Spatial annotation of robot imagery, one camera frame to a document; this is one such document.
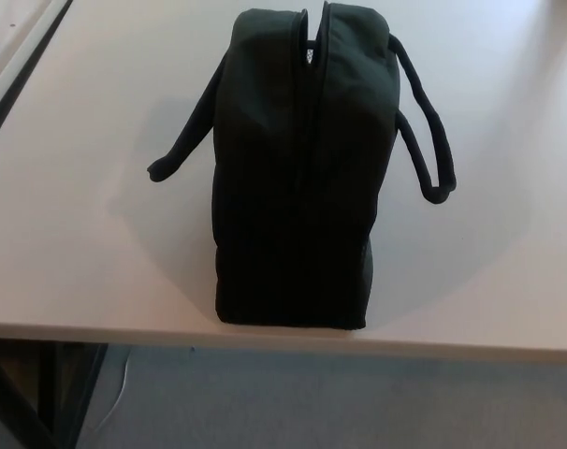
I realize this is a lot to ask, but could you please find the black slanted frame bar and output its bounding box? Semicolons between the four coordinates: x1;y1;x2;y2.
0;344;63;449

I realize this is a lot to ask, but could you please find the white desk with rounded edge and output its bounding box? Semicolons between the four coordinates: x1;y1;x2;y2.
0;0;75;112

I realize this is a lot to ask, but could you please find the black desk leg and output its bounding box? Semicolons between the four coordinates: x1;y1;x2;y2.
34;342;109;443

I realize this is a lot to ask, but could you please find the black fabric lunch bag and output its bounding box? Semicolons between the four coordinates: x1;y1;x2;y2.
146;0;458;333

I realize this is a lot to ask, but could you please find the white floor cable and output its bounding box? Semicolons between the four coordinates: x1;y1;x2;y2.
87;346;129;443

